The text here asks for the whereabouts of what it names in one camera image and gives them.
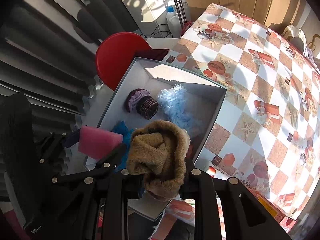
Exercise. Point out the large brown cardboard sheet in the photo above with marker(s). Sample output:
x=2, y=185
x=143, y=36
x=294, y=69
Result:
x=237, y=0

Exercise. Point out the light blue fluffy scarf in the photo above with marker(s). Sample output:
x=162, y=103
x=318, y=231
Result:
x=175, y=102

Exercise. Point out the red round stool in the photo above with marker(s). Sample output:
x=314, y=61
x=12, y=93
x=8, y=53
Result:
x=117, y=55

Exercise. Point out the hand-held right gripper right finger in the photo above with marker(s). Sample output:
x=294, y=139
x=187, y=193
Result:
x=200, y=187

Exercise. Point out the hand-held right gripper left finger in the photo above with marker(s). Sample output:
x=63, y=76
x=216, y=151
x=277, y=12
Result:
x=117, y=187

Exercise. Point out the checkered printed tablecloth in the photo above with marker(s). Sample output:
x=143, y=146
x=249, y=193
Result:
x=262, y=92

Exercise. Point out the grey cardboard box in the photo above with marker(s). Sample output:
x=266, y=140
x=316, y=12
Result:
x=200, y=105

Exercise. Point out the purple knitted hat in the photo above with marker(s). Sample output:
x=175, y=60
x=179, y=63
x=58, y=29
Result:
x=142, y=103

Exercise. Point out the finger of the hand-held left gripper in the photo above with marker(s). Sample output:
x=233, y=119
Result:
x=53, y=145
x=110, y=158

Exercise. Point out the blue soft cloth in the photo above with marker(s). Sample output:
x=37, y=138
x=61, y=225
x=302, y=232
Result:
x=122, y=132

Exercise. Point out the white and grey shoe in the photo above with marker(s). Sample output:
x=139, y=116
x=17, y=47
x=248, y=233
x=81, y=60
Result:
x=296, y=41

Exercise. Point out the pink foam sponge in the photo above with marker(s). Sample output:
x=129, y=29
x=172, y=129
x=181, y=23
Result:
x=97, y=141

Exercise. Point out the white bottle with blue cap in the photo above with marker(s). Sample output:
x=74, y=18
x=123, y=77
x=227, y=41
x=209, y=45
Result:
x=173, y=21

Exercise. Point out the brown fluffy cloth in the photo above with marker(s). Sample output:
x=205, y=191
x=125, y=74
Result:
x=160, y=152

